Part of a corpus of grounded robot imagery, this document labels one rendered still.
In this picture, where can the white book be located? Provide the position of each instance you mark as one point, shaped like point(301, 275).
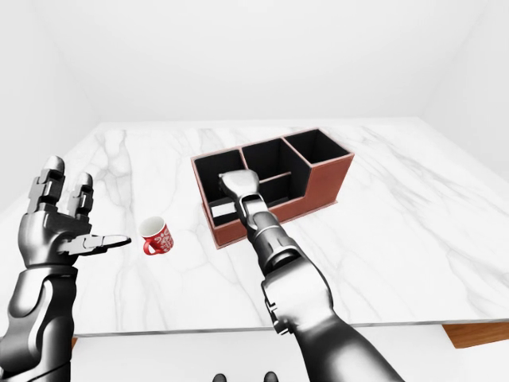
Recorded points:
point(222, 210)

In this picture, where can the red-brown desk caddy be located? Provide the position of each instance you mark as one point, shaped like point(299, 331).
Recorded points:
point(322, 179)

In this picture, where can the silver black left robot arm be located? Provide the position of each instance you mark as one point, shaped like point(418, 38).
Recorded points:
point(37, 318)

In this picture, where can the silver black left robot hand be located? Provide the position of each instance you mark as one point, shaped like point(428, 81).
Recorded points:
point(43, 231)

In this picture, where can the small dark rounded shape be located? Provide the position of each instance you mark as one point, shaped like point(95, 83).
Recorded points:
point(220, 378)
point(270, 377)

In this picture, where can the red patterned mug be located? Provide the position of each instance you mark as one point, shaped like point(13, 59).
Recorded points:
point(159, 238)

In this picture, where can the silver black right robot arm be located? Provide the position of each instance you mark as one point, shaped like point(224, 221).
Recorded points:
point(298, 286)

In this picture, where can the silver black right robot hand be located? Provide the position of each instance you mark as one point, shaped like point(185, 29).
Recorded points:
point(242, 182)

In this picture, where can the brown wooden table support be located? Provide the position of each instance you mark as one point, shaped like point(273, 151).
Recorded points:
point(477, 334)

